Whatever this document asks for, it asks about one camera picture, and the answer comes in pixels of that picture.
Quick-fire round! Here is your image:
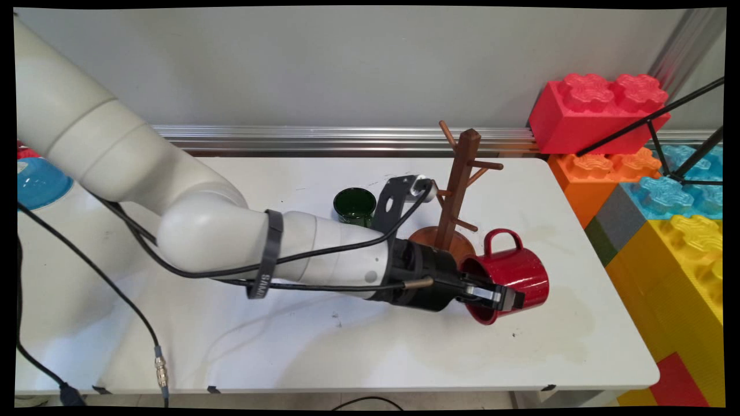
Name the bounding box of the orange giant toy block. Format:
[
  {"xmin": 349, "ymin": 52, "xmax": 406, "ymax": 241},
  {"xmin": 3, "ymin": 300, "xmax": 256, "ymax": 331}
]
[{"xmin": 548, "ymin": 147, "xmax": 663, "ymax": 229}]

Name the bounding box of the red flat toy block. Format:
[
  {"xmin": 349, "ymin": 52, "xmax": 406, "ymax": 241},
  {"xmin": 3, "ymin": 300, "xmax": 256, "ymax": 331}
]
[{"xmin": 647, "ymin": 352, "xmax": 709, "ymax": 408}]

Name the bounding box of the dark green enamel mug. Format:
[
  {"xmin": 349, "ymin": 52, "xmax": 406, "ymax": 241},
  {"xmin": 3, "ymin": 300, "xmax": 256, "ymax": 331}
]
[{"xmin": 333, "ymin": 187, "xmax": 378, "ymax": 227}]

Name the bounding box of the black tripod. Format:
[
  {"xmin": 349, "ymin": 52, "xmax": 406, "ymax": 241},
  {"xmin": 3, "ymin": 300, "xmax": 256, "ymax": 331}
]
[{"xmin": 575, "ymin": 77, "xmax": 725, "ymax": 187}]

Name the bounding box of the blue bowl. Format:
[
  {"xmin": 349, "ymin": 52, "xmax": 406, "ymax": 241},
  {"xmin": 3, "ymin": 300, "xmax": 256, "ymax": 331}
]
[{"xmin": 17, "ymin": 157, "xmax": 73, "ymax": 211}]

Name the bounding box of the green giant toy block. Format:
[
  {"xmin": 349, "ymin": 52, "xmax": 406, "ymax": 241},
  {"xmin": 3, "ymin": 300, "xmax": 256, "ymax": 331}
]
[{"xmin": 584, "ymin": 217, "xmax": 619, "ymax": 266}]

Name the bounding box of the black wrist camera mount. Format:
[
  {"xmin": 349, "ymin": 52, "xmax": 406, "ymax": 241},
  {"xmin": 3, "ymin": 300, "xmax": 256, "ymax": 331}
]
[{"xmin": 370, "ymin": 175, "xmax": 426, "ymax": 235}]

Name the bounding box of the yellow giant toy block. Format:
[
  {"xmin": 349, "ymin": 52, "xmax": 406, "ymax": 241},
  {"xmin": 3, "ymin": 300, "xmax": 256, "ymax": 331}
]
[{"xmin": 604, "ymin": 215, "xmax": 724, "ymax": 406}]

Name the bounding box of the thin black floor cable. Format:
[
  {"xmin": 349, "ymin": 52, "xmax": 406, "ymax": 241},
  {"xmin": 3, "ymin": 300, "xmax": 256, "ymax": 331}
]
[{"xmin": 332, "ymin": 396, "xmax": 405, "ymax": 411}]

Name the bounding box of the black camera cable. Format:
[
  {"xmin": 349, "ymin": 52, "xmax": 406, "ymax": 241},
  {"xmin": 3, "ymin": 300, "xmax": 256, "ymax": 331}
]
[{"xmin": 95, "ymin": 182, "xmax": 435, "ymax": 279}]

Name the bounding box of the grey giant toy block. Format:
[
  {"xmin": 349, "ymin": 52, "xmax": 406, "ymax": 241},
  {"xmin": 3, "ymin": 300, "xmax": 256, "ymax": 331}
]
[{"xmin": 595, "ymin": 185, "xmax": 648, "ymax": 252}]

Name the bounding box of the red speckled enamel mug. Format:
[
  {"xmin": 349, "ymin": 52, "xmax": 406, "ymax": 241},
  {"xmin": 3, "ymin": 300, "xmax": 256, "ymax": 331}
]
[{"xmin": 460, "ymin": 228, "xmax": 550, "ymax": 326}]

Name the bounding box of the light blue giant toy block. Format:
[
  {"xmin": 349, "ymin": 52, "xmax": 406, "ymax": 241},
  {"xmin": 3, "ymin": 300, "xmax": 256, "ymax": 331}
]
[{"xmin": 621, "ymin": 144, "xmax": 723, "ymax": 220}]

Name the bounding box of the black strap with lettering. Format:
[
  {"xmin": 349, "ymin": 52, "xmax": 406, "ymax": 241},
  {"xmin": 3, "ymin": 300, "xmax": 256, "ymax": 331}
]
[{"xmin": 246, "ymin": 209, "xmax": 284, "ymax": 300}]

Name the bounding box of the aluminium rail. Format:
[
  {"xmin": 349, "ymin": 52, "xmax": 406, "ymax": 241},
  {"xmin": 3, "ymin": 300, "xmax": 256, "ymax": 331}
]
[{"xmin": 151, "ymin": 126, "xmax": 723, "ymax": 158}]

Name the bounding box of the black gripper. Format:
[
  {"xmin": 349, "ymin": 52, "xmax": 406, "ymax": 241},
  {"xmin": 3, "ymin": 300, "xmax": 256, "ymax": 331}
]
[{"xmin": 376, "ymin": 237, "xmax": 526, "ymax": 315}]

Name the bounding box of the black cable with brass tip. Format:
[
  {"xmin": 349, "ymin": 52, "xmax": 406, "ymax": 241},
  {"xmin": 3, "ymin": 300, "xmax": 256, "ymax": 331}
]
[{"xmin": 116, "ymin": 208, "xmax": 434, "ymax": 291}]

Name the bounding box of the red giant toy block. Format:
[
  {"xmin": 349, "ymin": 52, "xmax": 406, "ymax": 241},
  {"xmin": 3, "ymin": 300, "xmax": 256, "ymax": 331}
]
[{"xmin": 529, "ymin": 72, "xmax": 671, "ymax": 155}]

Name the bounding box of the black cable with metal connector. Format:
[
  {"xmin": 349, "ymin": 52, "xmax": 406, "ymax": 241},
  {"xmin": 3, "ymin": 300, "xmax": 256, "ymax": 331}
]
[{"xmin": 16, "ymin": 201, "xmax": 170, "ymax": 408}]

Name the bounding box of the aluminium upright profile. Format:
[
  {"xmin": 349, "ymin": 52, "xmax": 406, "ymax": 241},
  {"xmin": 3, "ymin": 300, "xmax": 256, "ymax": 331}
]
[{"xmin": 647, "ymin": 9, "xmax": 727, "ymax": 107}]

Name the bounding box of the black cable with plug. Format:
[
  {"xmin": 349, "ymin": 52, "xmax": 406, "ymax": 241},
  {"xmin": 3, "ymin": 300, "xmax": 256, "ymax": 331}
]
[{"xmin": 16, "ymin": 231, "xmax": 87, "ymax": 406}]

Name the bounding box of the brown wooden mug tree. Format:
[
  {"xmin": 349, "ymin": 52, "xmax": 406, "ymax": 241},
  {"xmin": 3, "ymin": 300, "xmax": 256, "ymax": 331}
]
[{"xmin": 408, "ymin": 120, "xmax": 504, "ymax": 265}]

